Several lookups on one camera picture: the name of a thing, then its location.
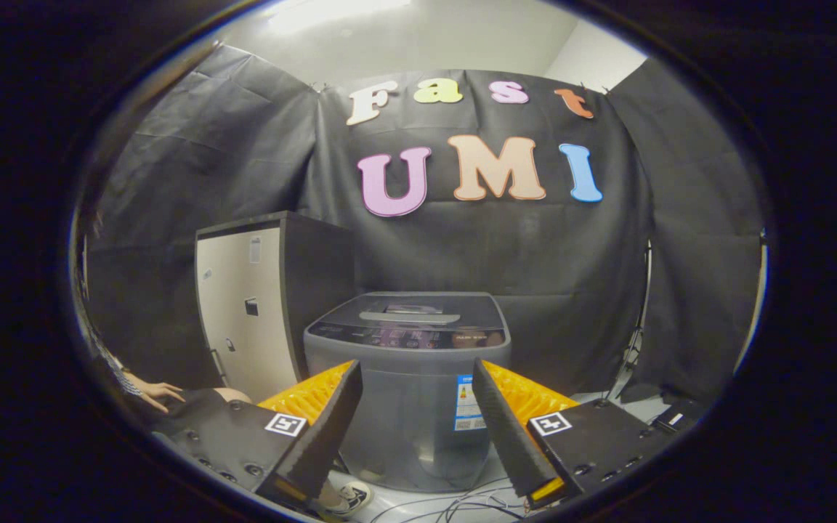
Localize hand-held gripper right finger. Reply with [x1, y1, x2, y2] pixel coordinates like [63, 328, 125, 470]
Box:
[472, 357, 681, 509]

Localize white and dark cabinet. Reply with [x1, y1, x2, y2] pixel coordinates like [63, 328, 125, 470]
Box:
[195, 211, 355, 404]

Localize person's sneaker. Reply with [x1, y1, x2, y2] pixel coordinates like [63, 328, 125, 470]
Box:
[317, 479, 376, 518]

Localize dark washing machine lid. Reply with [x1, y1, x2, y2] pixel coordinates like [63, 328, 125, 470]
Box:
[317, 292, 506, 331]

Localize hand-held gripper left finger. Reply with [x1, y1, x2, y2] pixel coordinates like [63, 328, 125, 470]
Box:
[150, 360, 363, 513]

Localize grey washing machine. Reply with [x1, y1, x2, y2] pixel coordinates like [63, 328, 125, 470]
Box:
[304, 292, 512, 493]

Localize black floor box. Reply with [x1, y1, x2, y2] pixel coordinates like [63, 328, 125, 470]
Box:
[655, 396, 703, 434]

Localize black backdrop cloth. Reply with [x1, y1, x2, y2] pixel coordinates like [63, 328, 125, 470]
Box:
[84, 45, 764, 400]

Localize black floor cables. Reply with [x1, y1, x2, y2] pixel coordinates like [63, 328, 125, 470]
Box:
[371, 476, 535, 523]

